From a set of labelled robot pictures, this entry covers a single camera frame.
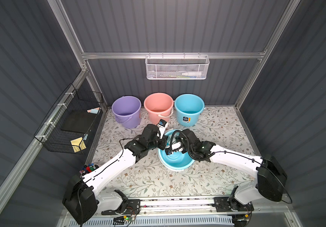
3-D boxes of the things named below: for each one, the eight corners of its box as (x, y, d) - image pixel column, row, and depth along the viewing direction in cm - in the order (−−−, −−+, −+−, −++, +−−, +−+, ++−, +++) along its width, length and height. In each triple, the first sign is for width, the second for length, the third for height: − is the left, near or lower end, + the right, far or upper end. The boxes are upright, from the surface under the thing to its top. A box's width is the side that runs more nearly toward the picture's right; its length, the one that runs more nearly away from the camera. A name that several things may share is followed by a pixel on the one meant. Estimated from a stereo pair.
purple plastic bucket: (115, 132, 107) (107, 117, 93) (121, 111, 121) (115, 95, 107) (141, 132, 107) (138, 117, 93) (144, 111, 121) (141, 95, 107)
